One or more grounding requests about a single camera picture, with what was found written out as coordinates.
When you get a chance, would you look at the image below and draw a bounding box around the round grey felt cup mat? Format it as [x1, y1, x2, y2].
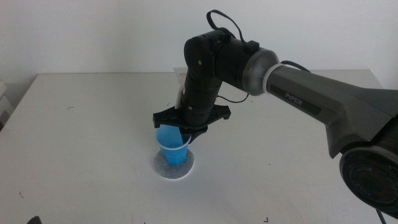
[153, 149, 195, 180]

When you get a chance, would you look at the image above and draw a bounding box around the black looped wrist cable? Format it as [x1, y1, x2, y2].
[206, 9, 261, 54]

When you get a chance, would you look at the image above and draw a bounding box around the blue plastic cup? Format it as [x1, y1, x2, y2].
[154, 124, 192, 166]

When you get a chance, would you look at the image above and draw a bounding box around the black arm base cable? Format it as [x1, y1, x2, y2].
[375, 208, 388, 224]

